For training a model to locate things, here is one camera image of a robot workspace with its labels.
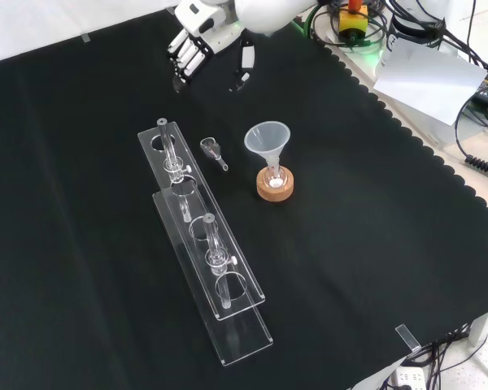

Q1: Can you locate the clear plastic funnel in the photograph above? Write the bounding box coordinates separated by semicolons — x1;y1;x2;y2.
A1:
243;119;291;171

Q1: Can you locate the black cloth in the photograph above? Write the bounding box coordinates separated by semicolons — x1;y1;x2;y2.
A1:
0;6;488;390

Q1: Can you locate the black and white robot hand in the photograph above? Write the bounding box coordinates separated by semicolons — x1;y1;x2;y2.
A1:
166;0;258;93

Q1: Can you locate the yellow stop button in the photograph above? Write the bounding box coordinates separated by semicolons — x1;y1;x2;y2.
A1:
338;0;369;42

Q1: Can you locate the black cable bundle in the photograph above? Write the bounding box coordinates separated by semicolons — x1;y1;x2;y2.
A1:
438;0;488;82

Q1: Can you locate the green cable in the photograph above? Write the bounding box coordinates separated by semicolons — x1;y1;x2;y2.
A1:
291;4;323;40

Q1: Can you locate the glass round-bottom flask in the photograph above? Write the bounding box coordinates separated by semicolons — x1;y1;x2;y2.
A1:
264;160;288;190

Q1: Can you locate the black coiled cable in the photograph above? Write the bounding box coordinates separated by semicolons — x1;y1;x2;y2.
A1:
454;97;488;180

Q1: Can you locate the white paper sheet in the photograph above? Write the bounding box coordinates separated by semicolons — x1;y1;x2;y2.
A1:
373;37;488;127

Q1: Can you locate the cork ring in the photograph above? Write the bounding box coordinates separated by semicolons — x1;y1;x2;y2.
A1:
256;166;296;202

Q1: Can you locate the white power strip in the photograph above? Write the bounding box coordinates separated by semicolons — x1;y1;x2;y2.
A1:
391;365;429;390

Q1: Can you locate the clear cloth clip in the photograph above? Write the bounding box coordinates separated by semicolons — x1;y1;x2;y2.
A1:
394;323;421;353

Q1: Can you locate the small glass weighing funnel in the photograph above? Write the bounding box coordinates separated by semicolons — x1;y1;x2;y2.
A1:
199;136;230;172

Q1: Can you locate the clear acrylic funnel stand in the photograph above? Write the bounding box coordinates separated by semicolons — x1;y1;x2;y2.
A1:
137;117;274;368

